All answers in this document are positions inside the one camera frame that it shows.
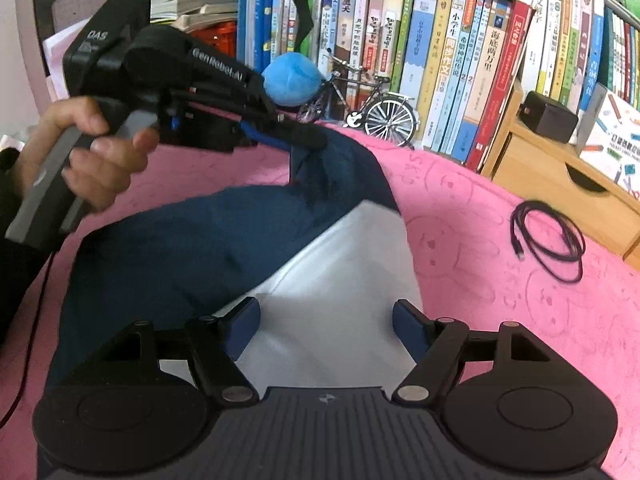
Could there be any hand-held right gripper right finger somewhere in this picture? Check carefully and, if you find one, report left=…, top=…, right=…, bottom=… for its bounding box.
left=392, top=299, right=557, bottom=405

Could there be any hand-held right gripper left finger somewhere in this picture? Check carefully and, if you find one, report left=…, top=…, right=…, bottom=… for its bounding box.
left=102, top=296, right=262, bottom=405

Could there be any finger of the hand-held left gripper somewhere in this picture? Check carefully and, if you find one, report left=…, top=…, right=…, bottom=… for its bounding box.
left=240, top=121, right=292, bottom=154
left=240, top=95, right=331, bottom=150

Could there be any white and navy jacket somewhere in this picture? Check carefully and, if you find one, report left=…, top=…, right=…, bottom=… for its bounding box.
left=37, top=132, right=426, bottom=480

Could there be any person's left hand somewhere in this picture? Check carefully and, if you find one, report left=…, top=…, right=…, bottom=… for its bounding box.
left=22, top=97, right=161, bottom=212

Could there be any red basket with round sticker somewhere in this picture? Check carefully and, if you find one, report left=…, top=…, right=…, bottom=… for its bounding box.
left=185, top=22, right=238, bottom=61

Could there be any blue plush ball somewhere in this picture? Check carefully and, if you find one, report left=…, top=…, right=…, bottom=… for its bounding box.
left=262, top=54, right=323, bottom=107

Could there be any miniature bicycle model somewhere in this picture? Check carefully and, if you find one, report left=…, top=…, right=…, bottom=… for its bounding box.
left=297, top=47, right=418, bottom=148

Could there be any row of colourful picture books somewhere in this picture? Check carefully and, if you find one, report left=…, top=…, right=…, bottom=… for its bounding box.
left=239, top=0, right=535, bottom=171

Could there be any wooden drawer organiser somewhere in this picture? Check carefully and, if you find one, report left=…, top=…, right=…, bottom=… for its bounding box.
left=480, top=80, right=640, bottom=261

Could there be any black power adapter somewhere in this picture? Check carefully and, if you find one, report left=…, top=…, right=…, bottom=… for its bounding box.
left=519, top=91, right=580, bottom=144

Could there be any white box with pencil print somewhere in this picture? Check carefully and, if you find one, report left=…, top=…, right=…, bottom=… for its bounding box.
left=580, top=87, right=640, bottom=193

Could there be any row of white green books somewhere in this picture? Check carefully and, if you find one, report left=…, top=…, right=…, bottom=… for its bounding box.
left=520, top=0, right=640, bottom=113

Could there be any black strap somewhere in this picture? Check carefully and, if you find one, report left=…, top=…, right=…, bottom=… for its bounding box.
left=292, top=0, right=326, bottom=58

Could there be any black coiled cable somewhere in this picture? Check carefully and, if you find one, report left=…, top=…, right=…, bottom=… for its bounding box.
left=510, top=201, right=586, bottom=283

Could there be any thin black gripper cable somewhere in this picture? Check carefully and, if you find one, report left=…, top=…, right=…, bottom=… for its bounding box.
left=0, top=250, right=56, bottom=428

